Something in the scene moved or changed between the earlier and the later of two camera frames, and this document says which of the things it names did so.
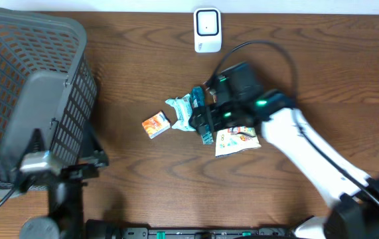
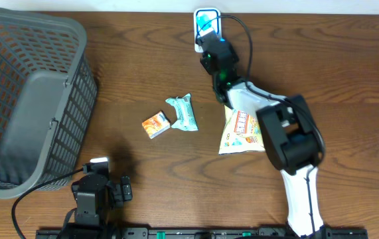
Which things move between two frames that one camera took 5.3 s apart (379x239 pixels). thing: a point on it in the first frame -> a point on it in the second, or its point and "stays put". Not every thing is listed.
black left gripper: (93, 158) -> (119, 196)
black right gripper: (216, 123) -> (204, 62)
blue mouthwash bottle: (198, 99) -> (206, 20)
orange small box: (156, 124) stays put
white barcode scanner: (207, 30) stays put
